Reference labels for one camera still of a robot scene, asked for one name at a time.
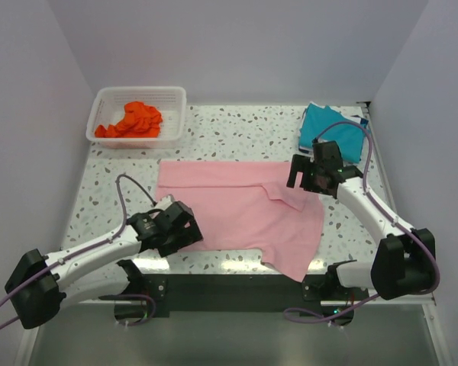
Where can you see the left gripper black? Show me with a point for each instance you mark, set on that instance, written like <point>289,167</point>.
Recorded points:
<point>189,234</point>

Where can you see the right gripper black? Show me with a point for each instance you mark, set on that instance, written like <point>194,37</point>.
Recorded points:
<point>302,163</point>

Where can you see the pink t shirt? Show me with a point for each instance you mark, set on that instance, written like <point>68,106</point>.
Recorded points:
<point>247,205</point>

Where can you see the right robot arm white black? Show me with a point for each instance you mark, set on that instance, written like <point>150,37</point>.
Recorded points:
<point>405,259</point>

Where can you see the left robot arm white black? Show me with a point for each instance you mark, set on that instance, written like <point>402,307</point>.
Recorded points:
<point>42,285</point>

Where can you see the folded teal t shirt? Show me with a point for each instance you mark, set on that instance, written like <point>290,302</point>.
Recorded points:
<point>330,129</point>

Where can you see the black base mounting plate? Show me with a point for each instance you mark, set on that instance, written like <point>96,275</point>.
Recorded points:
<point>254,293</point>

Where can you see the orange t shirt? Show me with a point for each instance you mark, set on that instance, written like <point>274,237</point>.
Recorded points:
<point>140,121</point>

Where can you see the white plastic basket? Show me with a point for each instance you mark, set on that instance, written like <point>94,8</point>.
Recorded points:
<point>108,109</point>

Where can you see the aluminium frame rail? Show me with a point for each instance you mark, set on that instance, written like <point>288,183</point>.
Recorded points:
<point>429,310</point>

